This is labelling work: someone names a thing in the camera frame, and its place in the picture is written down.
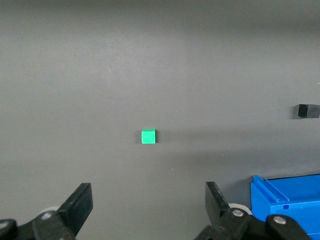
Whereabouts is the black cube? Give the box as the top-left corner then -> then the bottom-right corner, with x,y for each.
297,103 -> 320,119

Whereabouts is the green cube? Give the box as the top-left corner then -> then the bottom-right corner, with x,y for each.
140,128 -> 157,145

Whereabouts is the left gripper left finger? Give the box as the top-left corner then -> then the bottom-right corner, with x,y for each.
0,182 -> 94,240

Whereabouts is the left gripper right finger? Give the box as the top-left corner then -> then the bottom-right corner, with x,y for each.
193,181 -> 312,240

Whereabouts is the blue plastic bin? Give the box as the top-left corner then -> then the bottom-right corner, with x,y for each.
250,174 -> 320,240

